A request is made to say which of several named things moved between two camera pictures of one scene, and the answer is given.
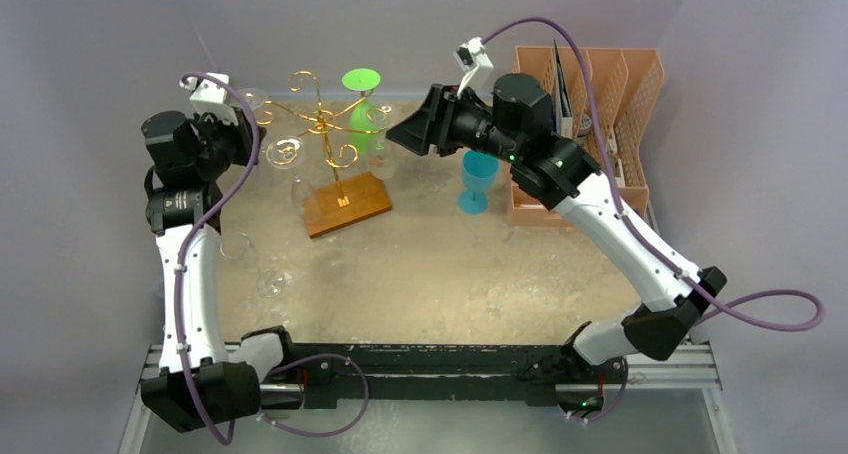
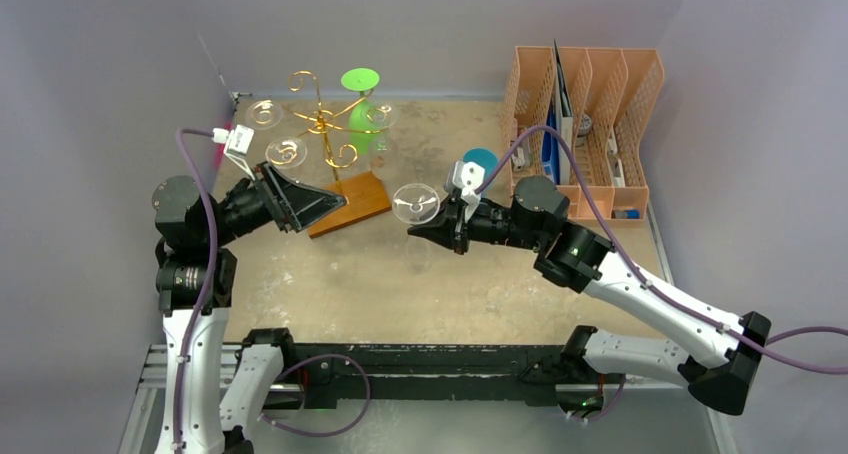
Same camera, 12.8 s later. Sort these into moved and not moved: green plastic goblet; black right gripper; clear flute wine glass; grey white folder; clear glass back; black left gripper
Moved: clear glass back; black left gripper; black right gripper
Not moved: clear flute wine glass; grey white folder; green plastic goblet
